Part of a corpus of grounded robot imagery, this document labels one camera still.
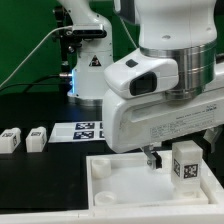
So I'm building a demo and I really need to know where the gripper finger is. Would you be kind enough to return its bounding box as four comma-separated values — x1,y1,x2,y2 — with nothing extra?
142,145,162,169
203,127,223,153

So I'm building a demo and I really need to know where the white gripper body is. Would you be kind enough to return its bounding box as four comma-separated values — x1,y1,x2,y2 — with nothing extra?
102,79,224,153

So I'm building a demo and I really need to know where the white square table top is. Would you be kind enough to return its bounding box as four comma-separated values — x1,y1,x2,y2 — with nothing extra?
86,151,224,208

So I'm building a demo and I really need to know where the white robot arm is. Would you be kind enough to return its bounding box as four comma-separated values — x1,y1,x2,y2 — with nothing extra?
59,0,224,167

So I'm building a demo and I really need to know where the white sheet with tags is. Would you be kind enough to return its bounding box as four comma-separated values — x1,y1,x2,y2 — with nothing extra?
49,121,104,143

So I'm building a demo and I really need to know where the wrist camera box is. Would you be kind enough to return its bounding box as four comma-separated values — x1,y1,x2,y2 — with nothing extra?
105,57,179,99

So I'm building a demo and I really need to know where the white obstacle fixture rail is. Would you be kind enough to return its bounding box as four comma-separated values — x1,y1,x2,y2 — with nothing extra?
0,204,224,224

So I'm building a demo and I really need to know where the black cable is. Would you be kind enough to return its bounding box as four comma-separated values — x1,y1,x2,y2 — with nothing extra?
0,74,73,93

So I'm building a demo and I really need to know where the black camera on stand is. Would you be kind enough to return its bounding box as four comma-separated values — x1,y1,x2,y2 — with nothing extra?
53,0,113,98

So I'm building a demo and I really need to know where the white camera cable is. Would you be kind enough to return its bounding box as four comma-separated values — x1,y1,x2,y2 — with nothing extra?
0,25,74,88

